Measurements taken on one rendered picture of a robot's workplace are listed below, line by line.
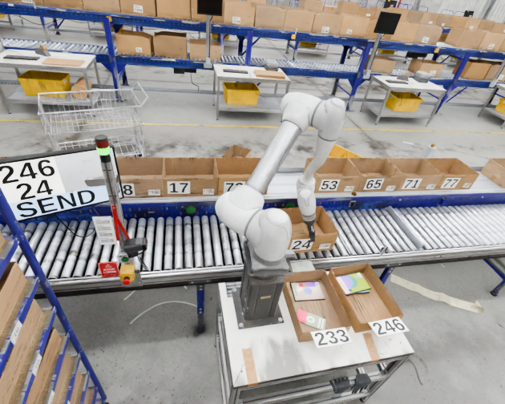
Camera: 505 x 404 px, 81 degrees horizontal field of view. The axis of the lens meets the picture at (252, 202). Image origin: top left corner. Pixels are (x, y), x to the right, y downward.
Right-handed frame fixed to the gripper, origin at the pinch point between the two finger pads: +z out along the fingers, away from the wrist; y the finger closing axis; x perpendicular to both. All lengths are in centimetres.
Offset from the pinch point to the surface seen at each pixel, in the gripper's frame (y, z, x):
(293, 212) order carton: -28.4, 0.1, -4.1
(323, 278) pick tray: 26.1, 10.1, -2.9
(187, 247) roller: -12, -15, -82
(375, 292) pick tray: 39, 24, 26
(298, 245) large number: 0.8, 3.1, -10.2
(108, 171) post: 9, -97, -88
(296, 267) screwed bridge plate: 12.8, 9.3, -16.1
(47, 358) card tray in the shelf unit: 64, -57, -126
